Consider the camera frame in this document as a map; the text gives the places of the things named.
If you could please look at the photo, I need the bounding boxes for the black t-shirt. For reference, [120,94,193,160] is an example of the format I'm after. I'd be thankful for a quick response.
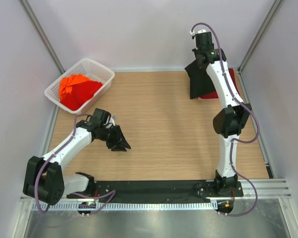
[185,60,218,99]

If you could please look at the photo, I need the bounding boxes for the purple cable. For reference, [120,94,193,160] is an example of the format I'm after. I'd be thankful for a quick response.
[190,22,260,217]
[34,114,116,228]

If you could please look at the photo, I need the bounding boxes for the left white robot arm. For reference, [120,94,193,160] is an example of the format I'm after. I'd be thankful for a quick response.
[23,108,131,206]

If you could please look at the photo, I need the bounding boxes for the white slotted cable duct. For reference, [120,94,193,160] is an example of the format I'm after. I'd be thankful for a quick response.
[31,201,218,211]

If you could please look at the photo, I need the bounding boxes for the aluminium frame rail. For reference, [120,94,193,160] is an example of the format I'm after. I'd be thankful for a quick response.
[20,178,293,202]

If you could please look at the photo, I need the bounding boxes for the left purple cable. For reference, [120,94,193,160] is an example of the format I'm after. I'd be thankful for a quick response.
[34,114,116,228]

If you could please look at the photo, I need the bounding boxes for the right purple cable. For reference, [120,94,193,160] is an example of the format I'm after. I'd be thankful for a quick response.
[190,22,260,217]

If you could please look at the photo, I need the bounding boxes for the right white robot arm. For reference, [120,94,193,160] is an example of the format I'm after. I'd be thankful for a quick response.
[190,30,251,196]

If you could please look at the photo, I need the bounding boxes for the folded dark red t-shirt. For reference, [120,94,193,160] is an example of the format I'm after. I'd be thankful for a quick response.
[201,68,239,98]

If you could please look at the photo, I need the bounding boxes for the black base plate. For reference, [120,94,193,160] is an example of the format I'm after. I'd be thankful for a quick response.
[66,180,244,204]

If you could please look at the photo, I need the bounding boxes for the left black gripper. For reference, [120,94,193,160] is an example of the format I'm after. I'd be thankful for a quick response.
[97,124,131,152]

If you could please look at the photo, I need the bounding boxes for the orange t-shirt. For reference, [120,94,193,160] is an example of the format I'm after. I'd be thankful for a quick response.
[59,74,90,98]

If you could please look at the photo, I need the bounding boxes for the red t-shirt in basket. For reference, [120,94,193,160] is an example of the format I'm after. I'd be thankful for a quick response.
[60,80,103,111]

